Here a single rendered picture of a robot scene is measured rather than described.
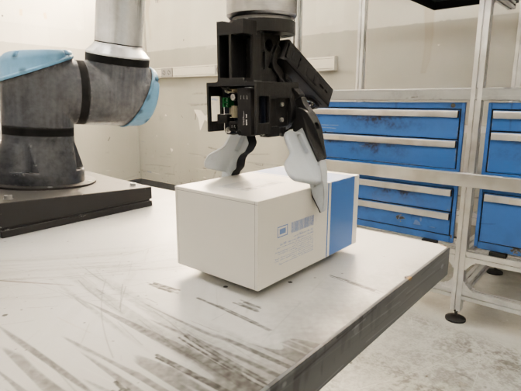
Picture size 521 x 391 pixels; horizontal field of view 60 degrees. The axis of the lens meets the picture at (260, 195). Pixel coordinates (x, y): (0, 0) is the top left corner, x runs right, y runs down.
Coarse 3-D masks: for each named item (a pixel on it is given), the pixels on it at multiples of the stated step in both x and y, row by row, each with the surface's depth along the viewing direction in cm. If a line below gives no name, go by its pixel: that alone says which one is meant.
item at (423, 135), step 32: (352, 128) 202; (384, 128) 192; (416, 128) 183; (448, 128) 175; (352, 160) 205; (384, 160) 195; (416, 160) 186; (448, 160) 177; (384, 192) 197; (416, 192) 188; (448, 192) 178; (384, 224) 200; (416, 224) 190; (448, 224) 182
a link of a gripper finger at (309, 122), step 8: (296, 104) 49; (304, 104) 48; (296, 112) 48; (304, 112) 47; (312, 112) 48; (296, 120) 48; (304, 120) 48; (312, 120) 47; (296, 128) 48; (304, 128) 48; (312, 128) 47; (320, 128) 48; (312, 136) 48; (320, 136) 48; (312, 144) 48; (320, 144) 48; (320, 152) 48; (320, 160) 48
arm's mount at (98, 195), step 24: (0, 192) 70; (24, 192) 71; (48, 192) 72; (72, 192) 73; (96, 192) 74; (120, 192) 78; (144, 192) 82; (0, 216) 63; (24, 216) 66; (48, 216) 68; (72, 216) 72; (96, 216) 75
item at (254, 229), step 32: (192, 192) 47; (224, 192) 46; (256, 192) 46; (288, 192) 46; (352, 192) 56; (192, 224) 48; (224, 224) 45; (256, 224) 42; (288, 224) 46; (320, 224) 51; (352, 224) 57; (192, 256) 49; (224, 256) 46; (256, 256) 43; (288, 256) 47; (320, 256) 52; (256, 288) 44
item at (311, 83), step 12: (288, 48) 48; (288, 60) 48; (300, 60) 50; (288, 72) 50; (300, 72) 50; (312, 72) 52; (300, 84) 52; (312, 84) 52; (324, 84) 54; (312, 96) 54; (324, 96) 54; (312, 108) 56
